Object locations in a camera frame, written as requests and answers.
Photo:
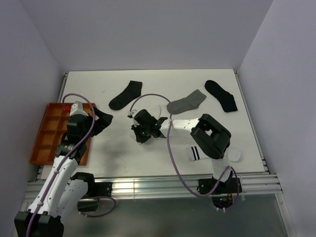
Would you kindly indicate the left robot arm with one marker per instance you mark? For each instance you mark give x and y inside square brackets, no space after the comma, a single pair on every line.
[64,187]

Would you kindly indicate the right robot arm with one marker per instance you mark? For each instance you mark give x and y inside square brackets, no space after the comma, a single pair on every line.
[209,135]

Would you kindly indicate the aluminium frame rail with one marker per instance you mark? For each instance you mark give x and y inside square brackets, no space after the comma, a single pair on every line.
[171,186]

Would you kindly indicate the orange compartment tray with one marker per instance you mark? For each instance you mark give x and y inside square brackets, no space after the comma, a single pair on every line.
[51,132]

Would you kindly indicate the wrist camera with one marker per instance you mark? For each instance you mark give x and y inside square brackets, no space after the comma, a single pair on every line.
[75,108]
[131,114]

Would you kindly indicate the black sock right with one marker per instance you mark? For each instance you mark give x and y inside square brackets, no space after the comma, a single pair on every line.
[225,98]

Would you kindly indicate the grey sock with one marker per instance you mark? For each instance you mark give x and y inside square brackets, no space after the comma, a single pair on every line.
[188,103]

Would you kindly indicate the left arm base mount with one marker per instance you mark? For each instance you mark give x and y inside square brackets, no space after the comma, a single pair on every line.
[92,200]

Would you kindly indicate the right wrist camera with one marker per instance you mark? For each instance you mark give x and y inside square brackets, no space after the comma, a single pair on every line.
[131,114]

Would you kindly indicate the black sock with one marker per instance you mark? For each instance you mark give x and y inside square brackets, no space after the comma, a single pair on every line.
[131,92]
[225,98]

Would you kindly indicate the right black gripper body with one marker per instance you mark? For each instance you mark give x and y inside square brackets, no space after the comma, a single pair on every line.
[147,128]

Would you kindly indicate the black sock left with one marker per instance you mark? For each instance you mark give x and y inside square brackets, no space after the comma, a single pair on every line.
[131,92]

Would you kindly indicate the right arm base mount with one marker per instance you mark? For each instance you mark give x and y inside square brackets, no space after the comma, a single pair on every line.
[222,197]

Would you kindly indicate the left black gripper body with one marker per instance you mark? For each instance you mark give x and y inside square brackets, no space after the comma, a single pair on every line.
[89,122]

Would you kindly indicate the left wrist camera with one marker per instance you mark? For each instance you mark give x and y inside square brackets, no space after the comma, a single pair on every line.
[75,108]

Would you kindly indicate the white striped sock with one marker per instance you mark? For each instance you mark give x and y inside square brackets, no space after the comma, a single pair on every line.
[232,153]

